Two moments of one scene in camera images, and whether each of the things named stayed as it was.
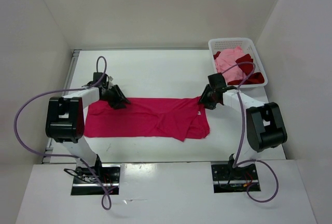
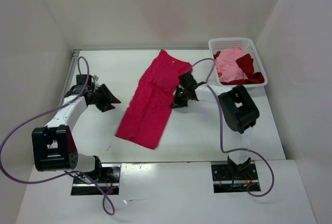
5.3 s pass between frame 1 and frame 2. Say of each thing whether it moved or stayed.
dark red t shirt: stayed
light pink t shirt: stayed
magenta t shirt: moved
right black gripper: moved
